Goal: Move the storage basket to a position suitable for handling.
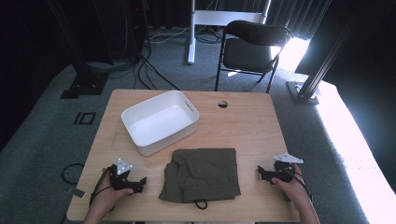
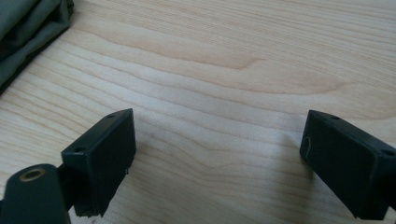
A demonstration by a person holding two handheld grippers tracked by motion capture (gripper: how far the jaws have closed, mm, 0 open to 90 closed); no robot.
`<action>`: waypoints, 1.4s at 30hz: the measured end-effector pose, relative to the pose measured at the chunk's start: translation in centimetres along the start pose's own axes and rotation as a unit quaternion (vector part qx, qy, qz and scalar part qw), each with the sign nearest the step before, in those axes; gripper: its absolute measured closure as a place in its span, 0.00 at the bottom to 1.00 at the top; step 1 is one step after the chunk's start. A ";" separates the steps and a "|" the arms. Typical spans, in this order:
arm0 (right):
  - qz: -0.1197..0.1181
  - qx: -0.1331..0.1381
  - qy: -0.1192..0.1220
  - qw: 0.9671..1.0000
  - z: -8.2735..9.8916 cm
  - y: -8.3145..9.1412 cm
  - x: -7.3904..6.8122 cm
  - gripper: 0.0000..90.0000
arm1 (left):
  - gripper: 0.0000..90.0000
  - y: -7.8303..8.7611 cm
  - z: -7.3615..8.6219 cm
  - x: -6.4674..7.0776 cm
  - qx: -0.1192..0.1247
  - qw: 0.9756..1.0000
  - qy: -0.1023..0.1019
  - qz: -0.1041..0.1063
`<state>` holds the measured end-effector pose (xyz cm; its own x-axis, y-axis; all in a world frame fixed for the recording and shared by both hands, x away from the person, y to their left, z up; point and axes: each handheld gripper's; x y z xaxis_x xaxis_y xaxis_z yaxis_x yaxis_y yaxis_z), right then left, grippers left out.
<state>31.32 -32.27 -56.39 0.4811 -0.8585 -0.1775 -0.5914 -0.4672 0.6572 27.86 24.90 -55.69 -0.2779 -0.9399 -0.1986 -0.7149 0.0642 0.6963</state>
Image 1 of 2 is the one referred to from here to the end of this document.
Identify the grey tape piece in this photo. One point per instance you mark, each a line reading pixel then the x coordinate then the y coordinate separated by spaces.
pixel 79 193

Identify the white plastic bin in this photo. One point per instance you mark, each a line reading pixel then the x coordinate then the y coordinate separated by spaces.
pixel 158 124

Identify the black folding chair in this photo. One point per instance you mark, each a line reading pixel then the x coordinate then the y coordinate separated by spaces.
pixel 246 53

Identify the olive green pants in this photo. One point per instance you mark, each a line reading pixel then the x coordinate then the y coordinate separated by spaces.
pixel 202 174

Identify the person's right hand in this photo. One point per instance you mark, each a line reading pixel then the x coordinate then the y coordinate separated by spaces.
pixel 294 191

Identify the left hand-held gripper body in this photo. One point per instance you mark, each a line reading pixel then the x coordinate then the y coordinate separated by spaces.
pixel 120 180

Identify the black aluminium profile stand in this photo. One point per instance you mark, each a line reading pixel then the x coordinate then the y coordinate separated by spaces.
pixel 308 87

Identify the black metal stand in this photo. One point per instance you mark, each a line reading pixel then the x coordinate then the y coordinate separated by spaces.
pixel 84 77

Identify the white metal desk frame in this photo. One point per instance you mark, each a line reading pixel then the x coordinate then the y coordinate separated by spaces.
pixel 193 18

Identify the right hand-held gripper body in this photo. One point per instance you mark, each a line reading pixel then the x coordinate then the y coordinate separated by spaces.
pixel 284 171

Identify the dark curtain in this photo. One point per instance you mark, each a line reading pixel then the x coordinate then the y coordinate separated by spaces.
pixel 295 15

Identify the person's left hand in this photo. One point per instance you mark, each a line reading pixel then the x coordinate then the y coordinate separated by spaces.
pixel 104 197

